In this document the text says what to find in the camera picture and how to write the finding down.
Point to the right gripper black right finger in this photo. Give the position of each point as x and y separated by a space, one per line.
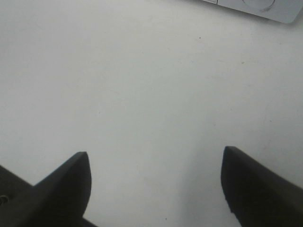
257 196

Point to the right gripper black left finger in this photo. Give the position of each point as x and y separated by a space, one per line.
59 200

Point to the round white door button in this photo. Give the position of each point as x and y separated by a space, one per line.
259 4

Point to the white microwave oven body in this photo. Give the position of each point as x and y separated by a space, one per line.
283 11

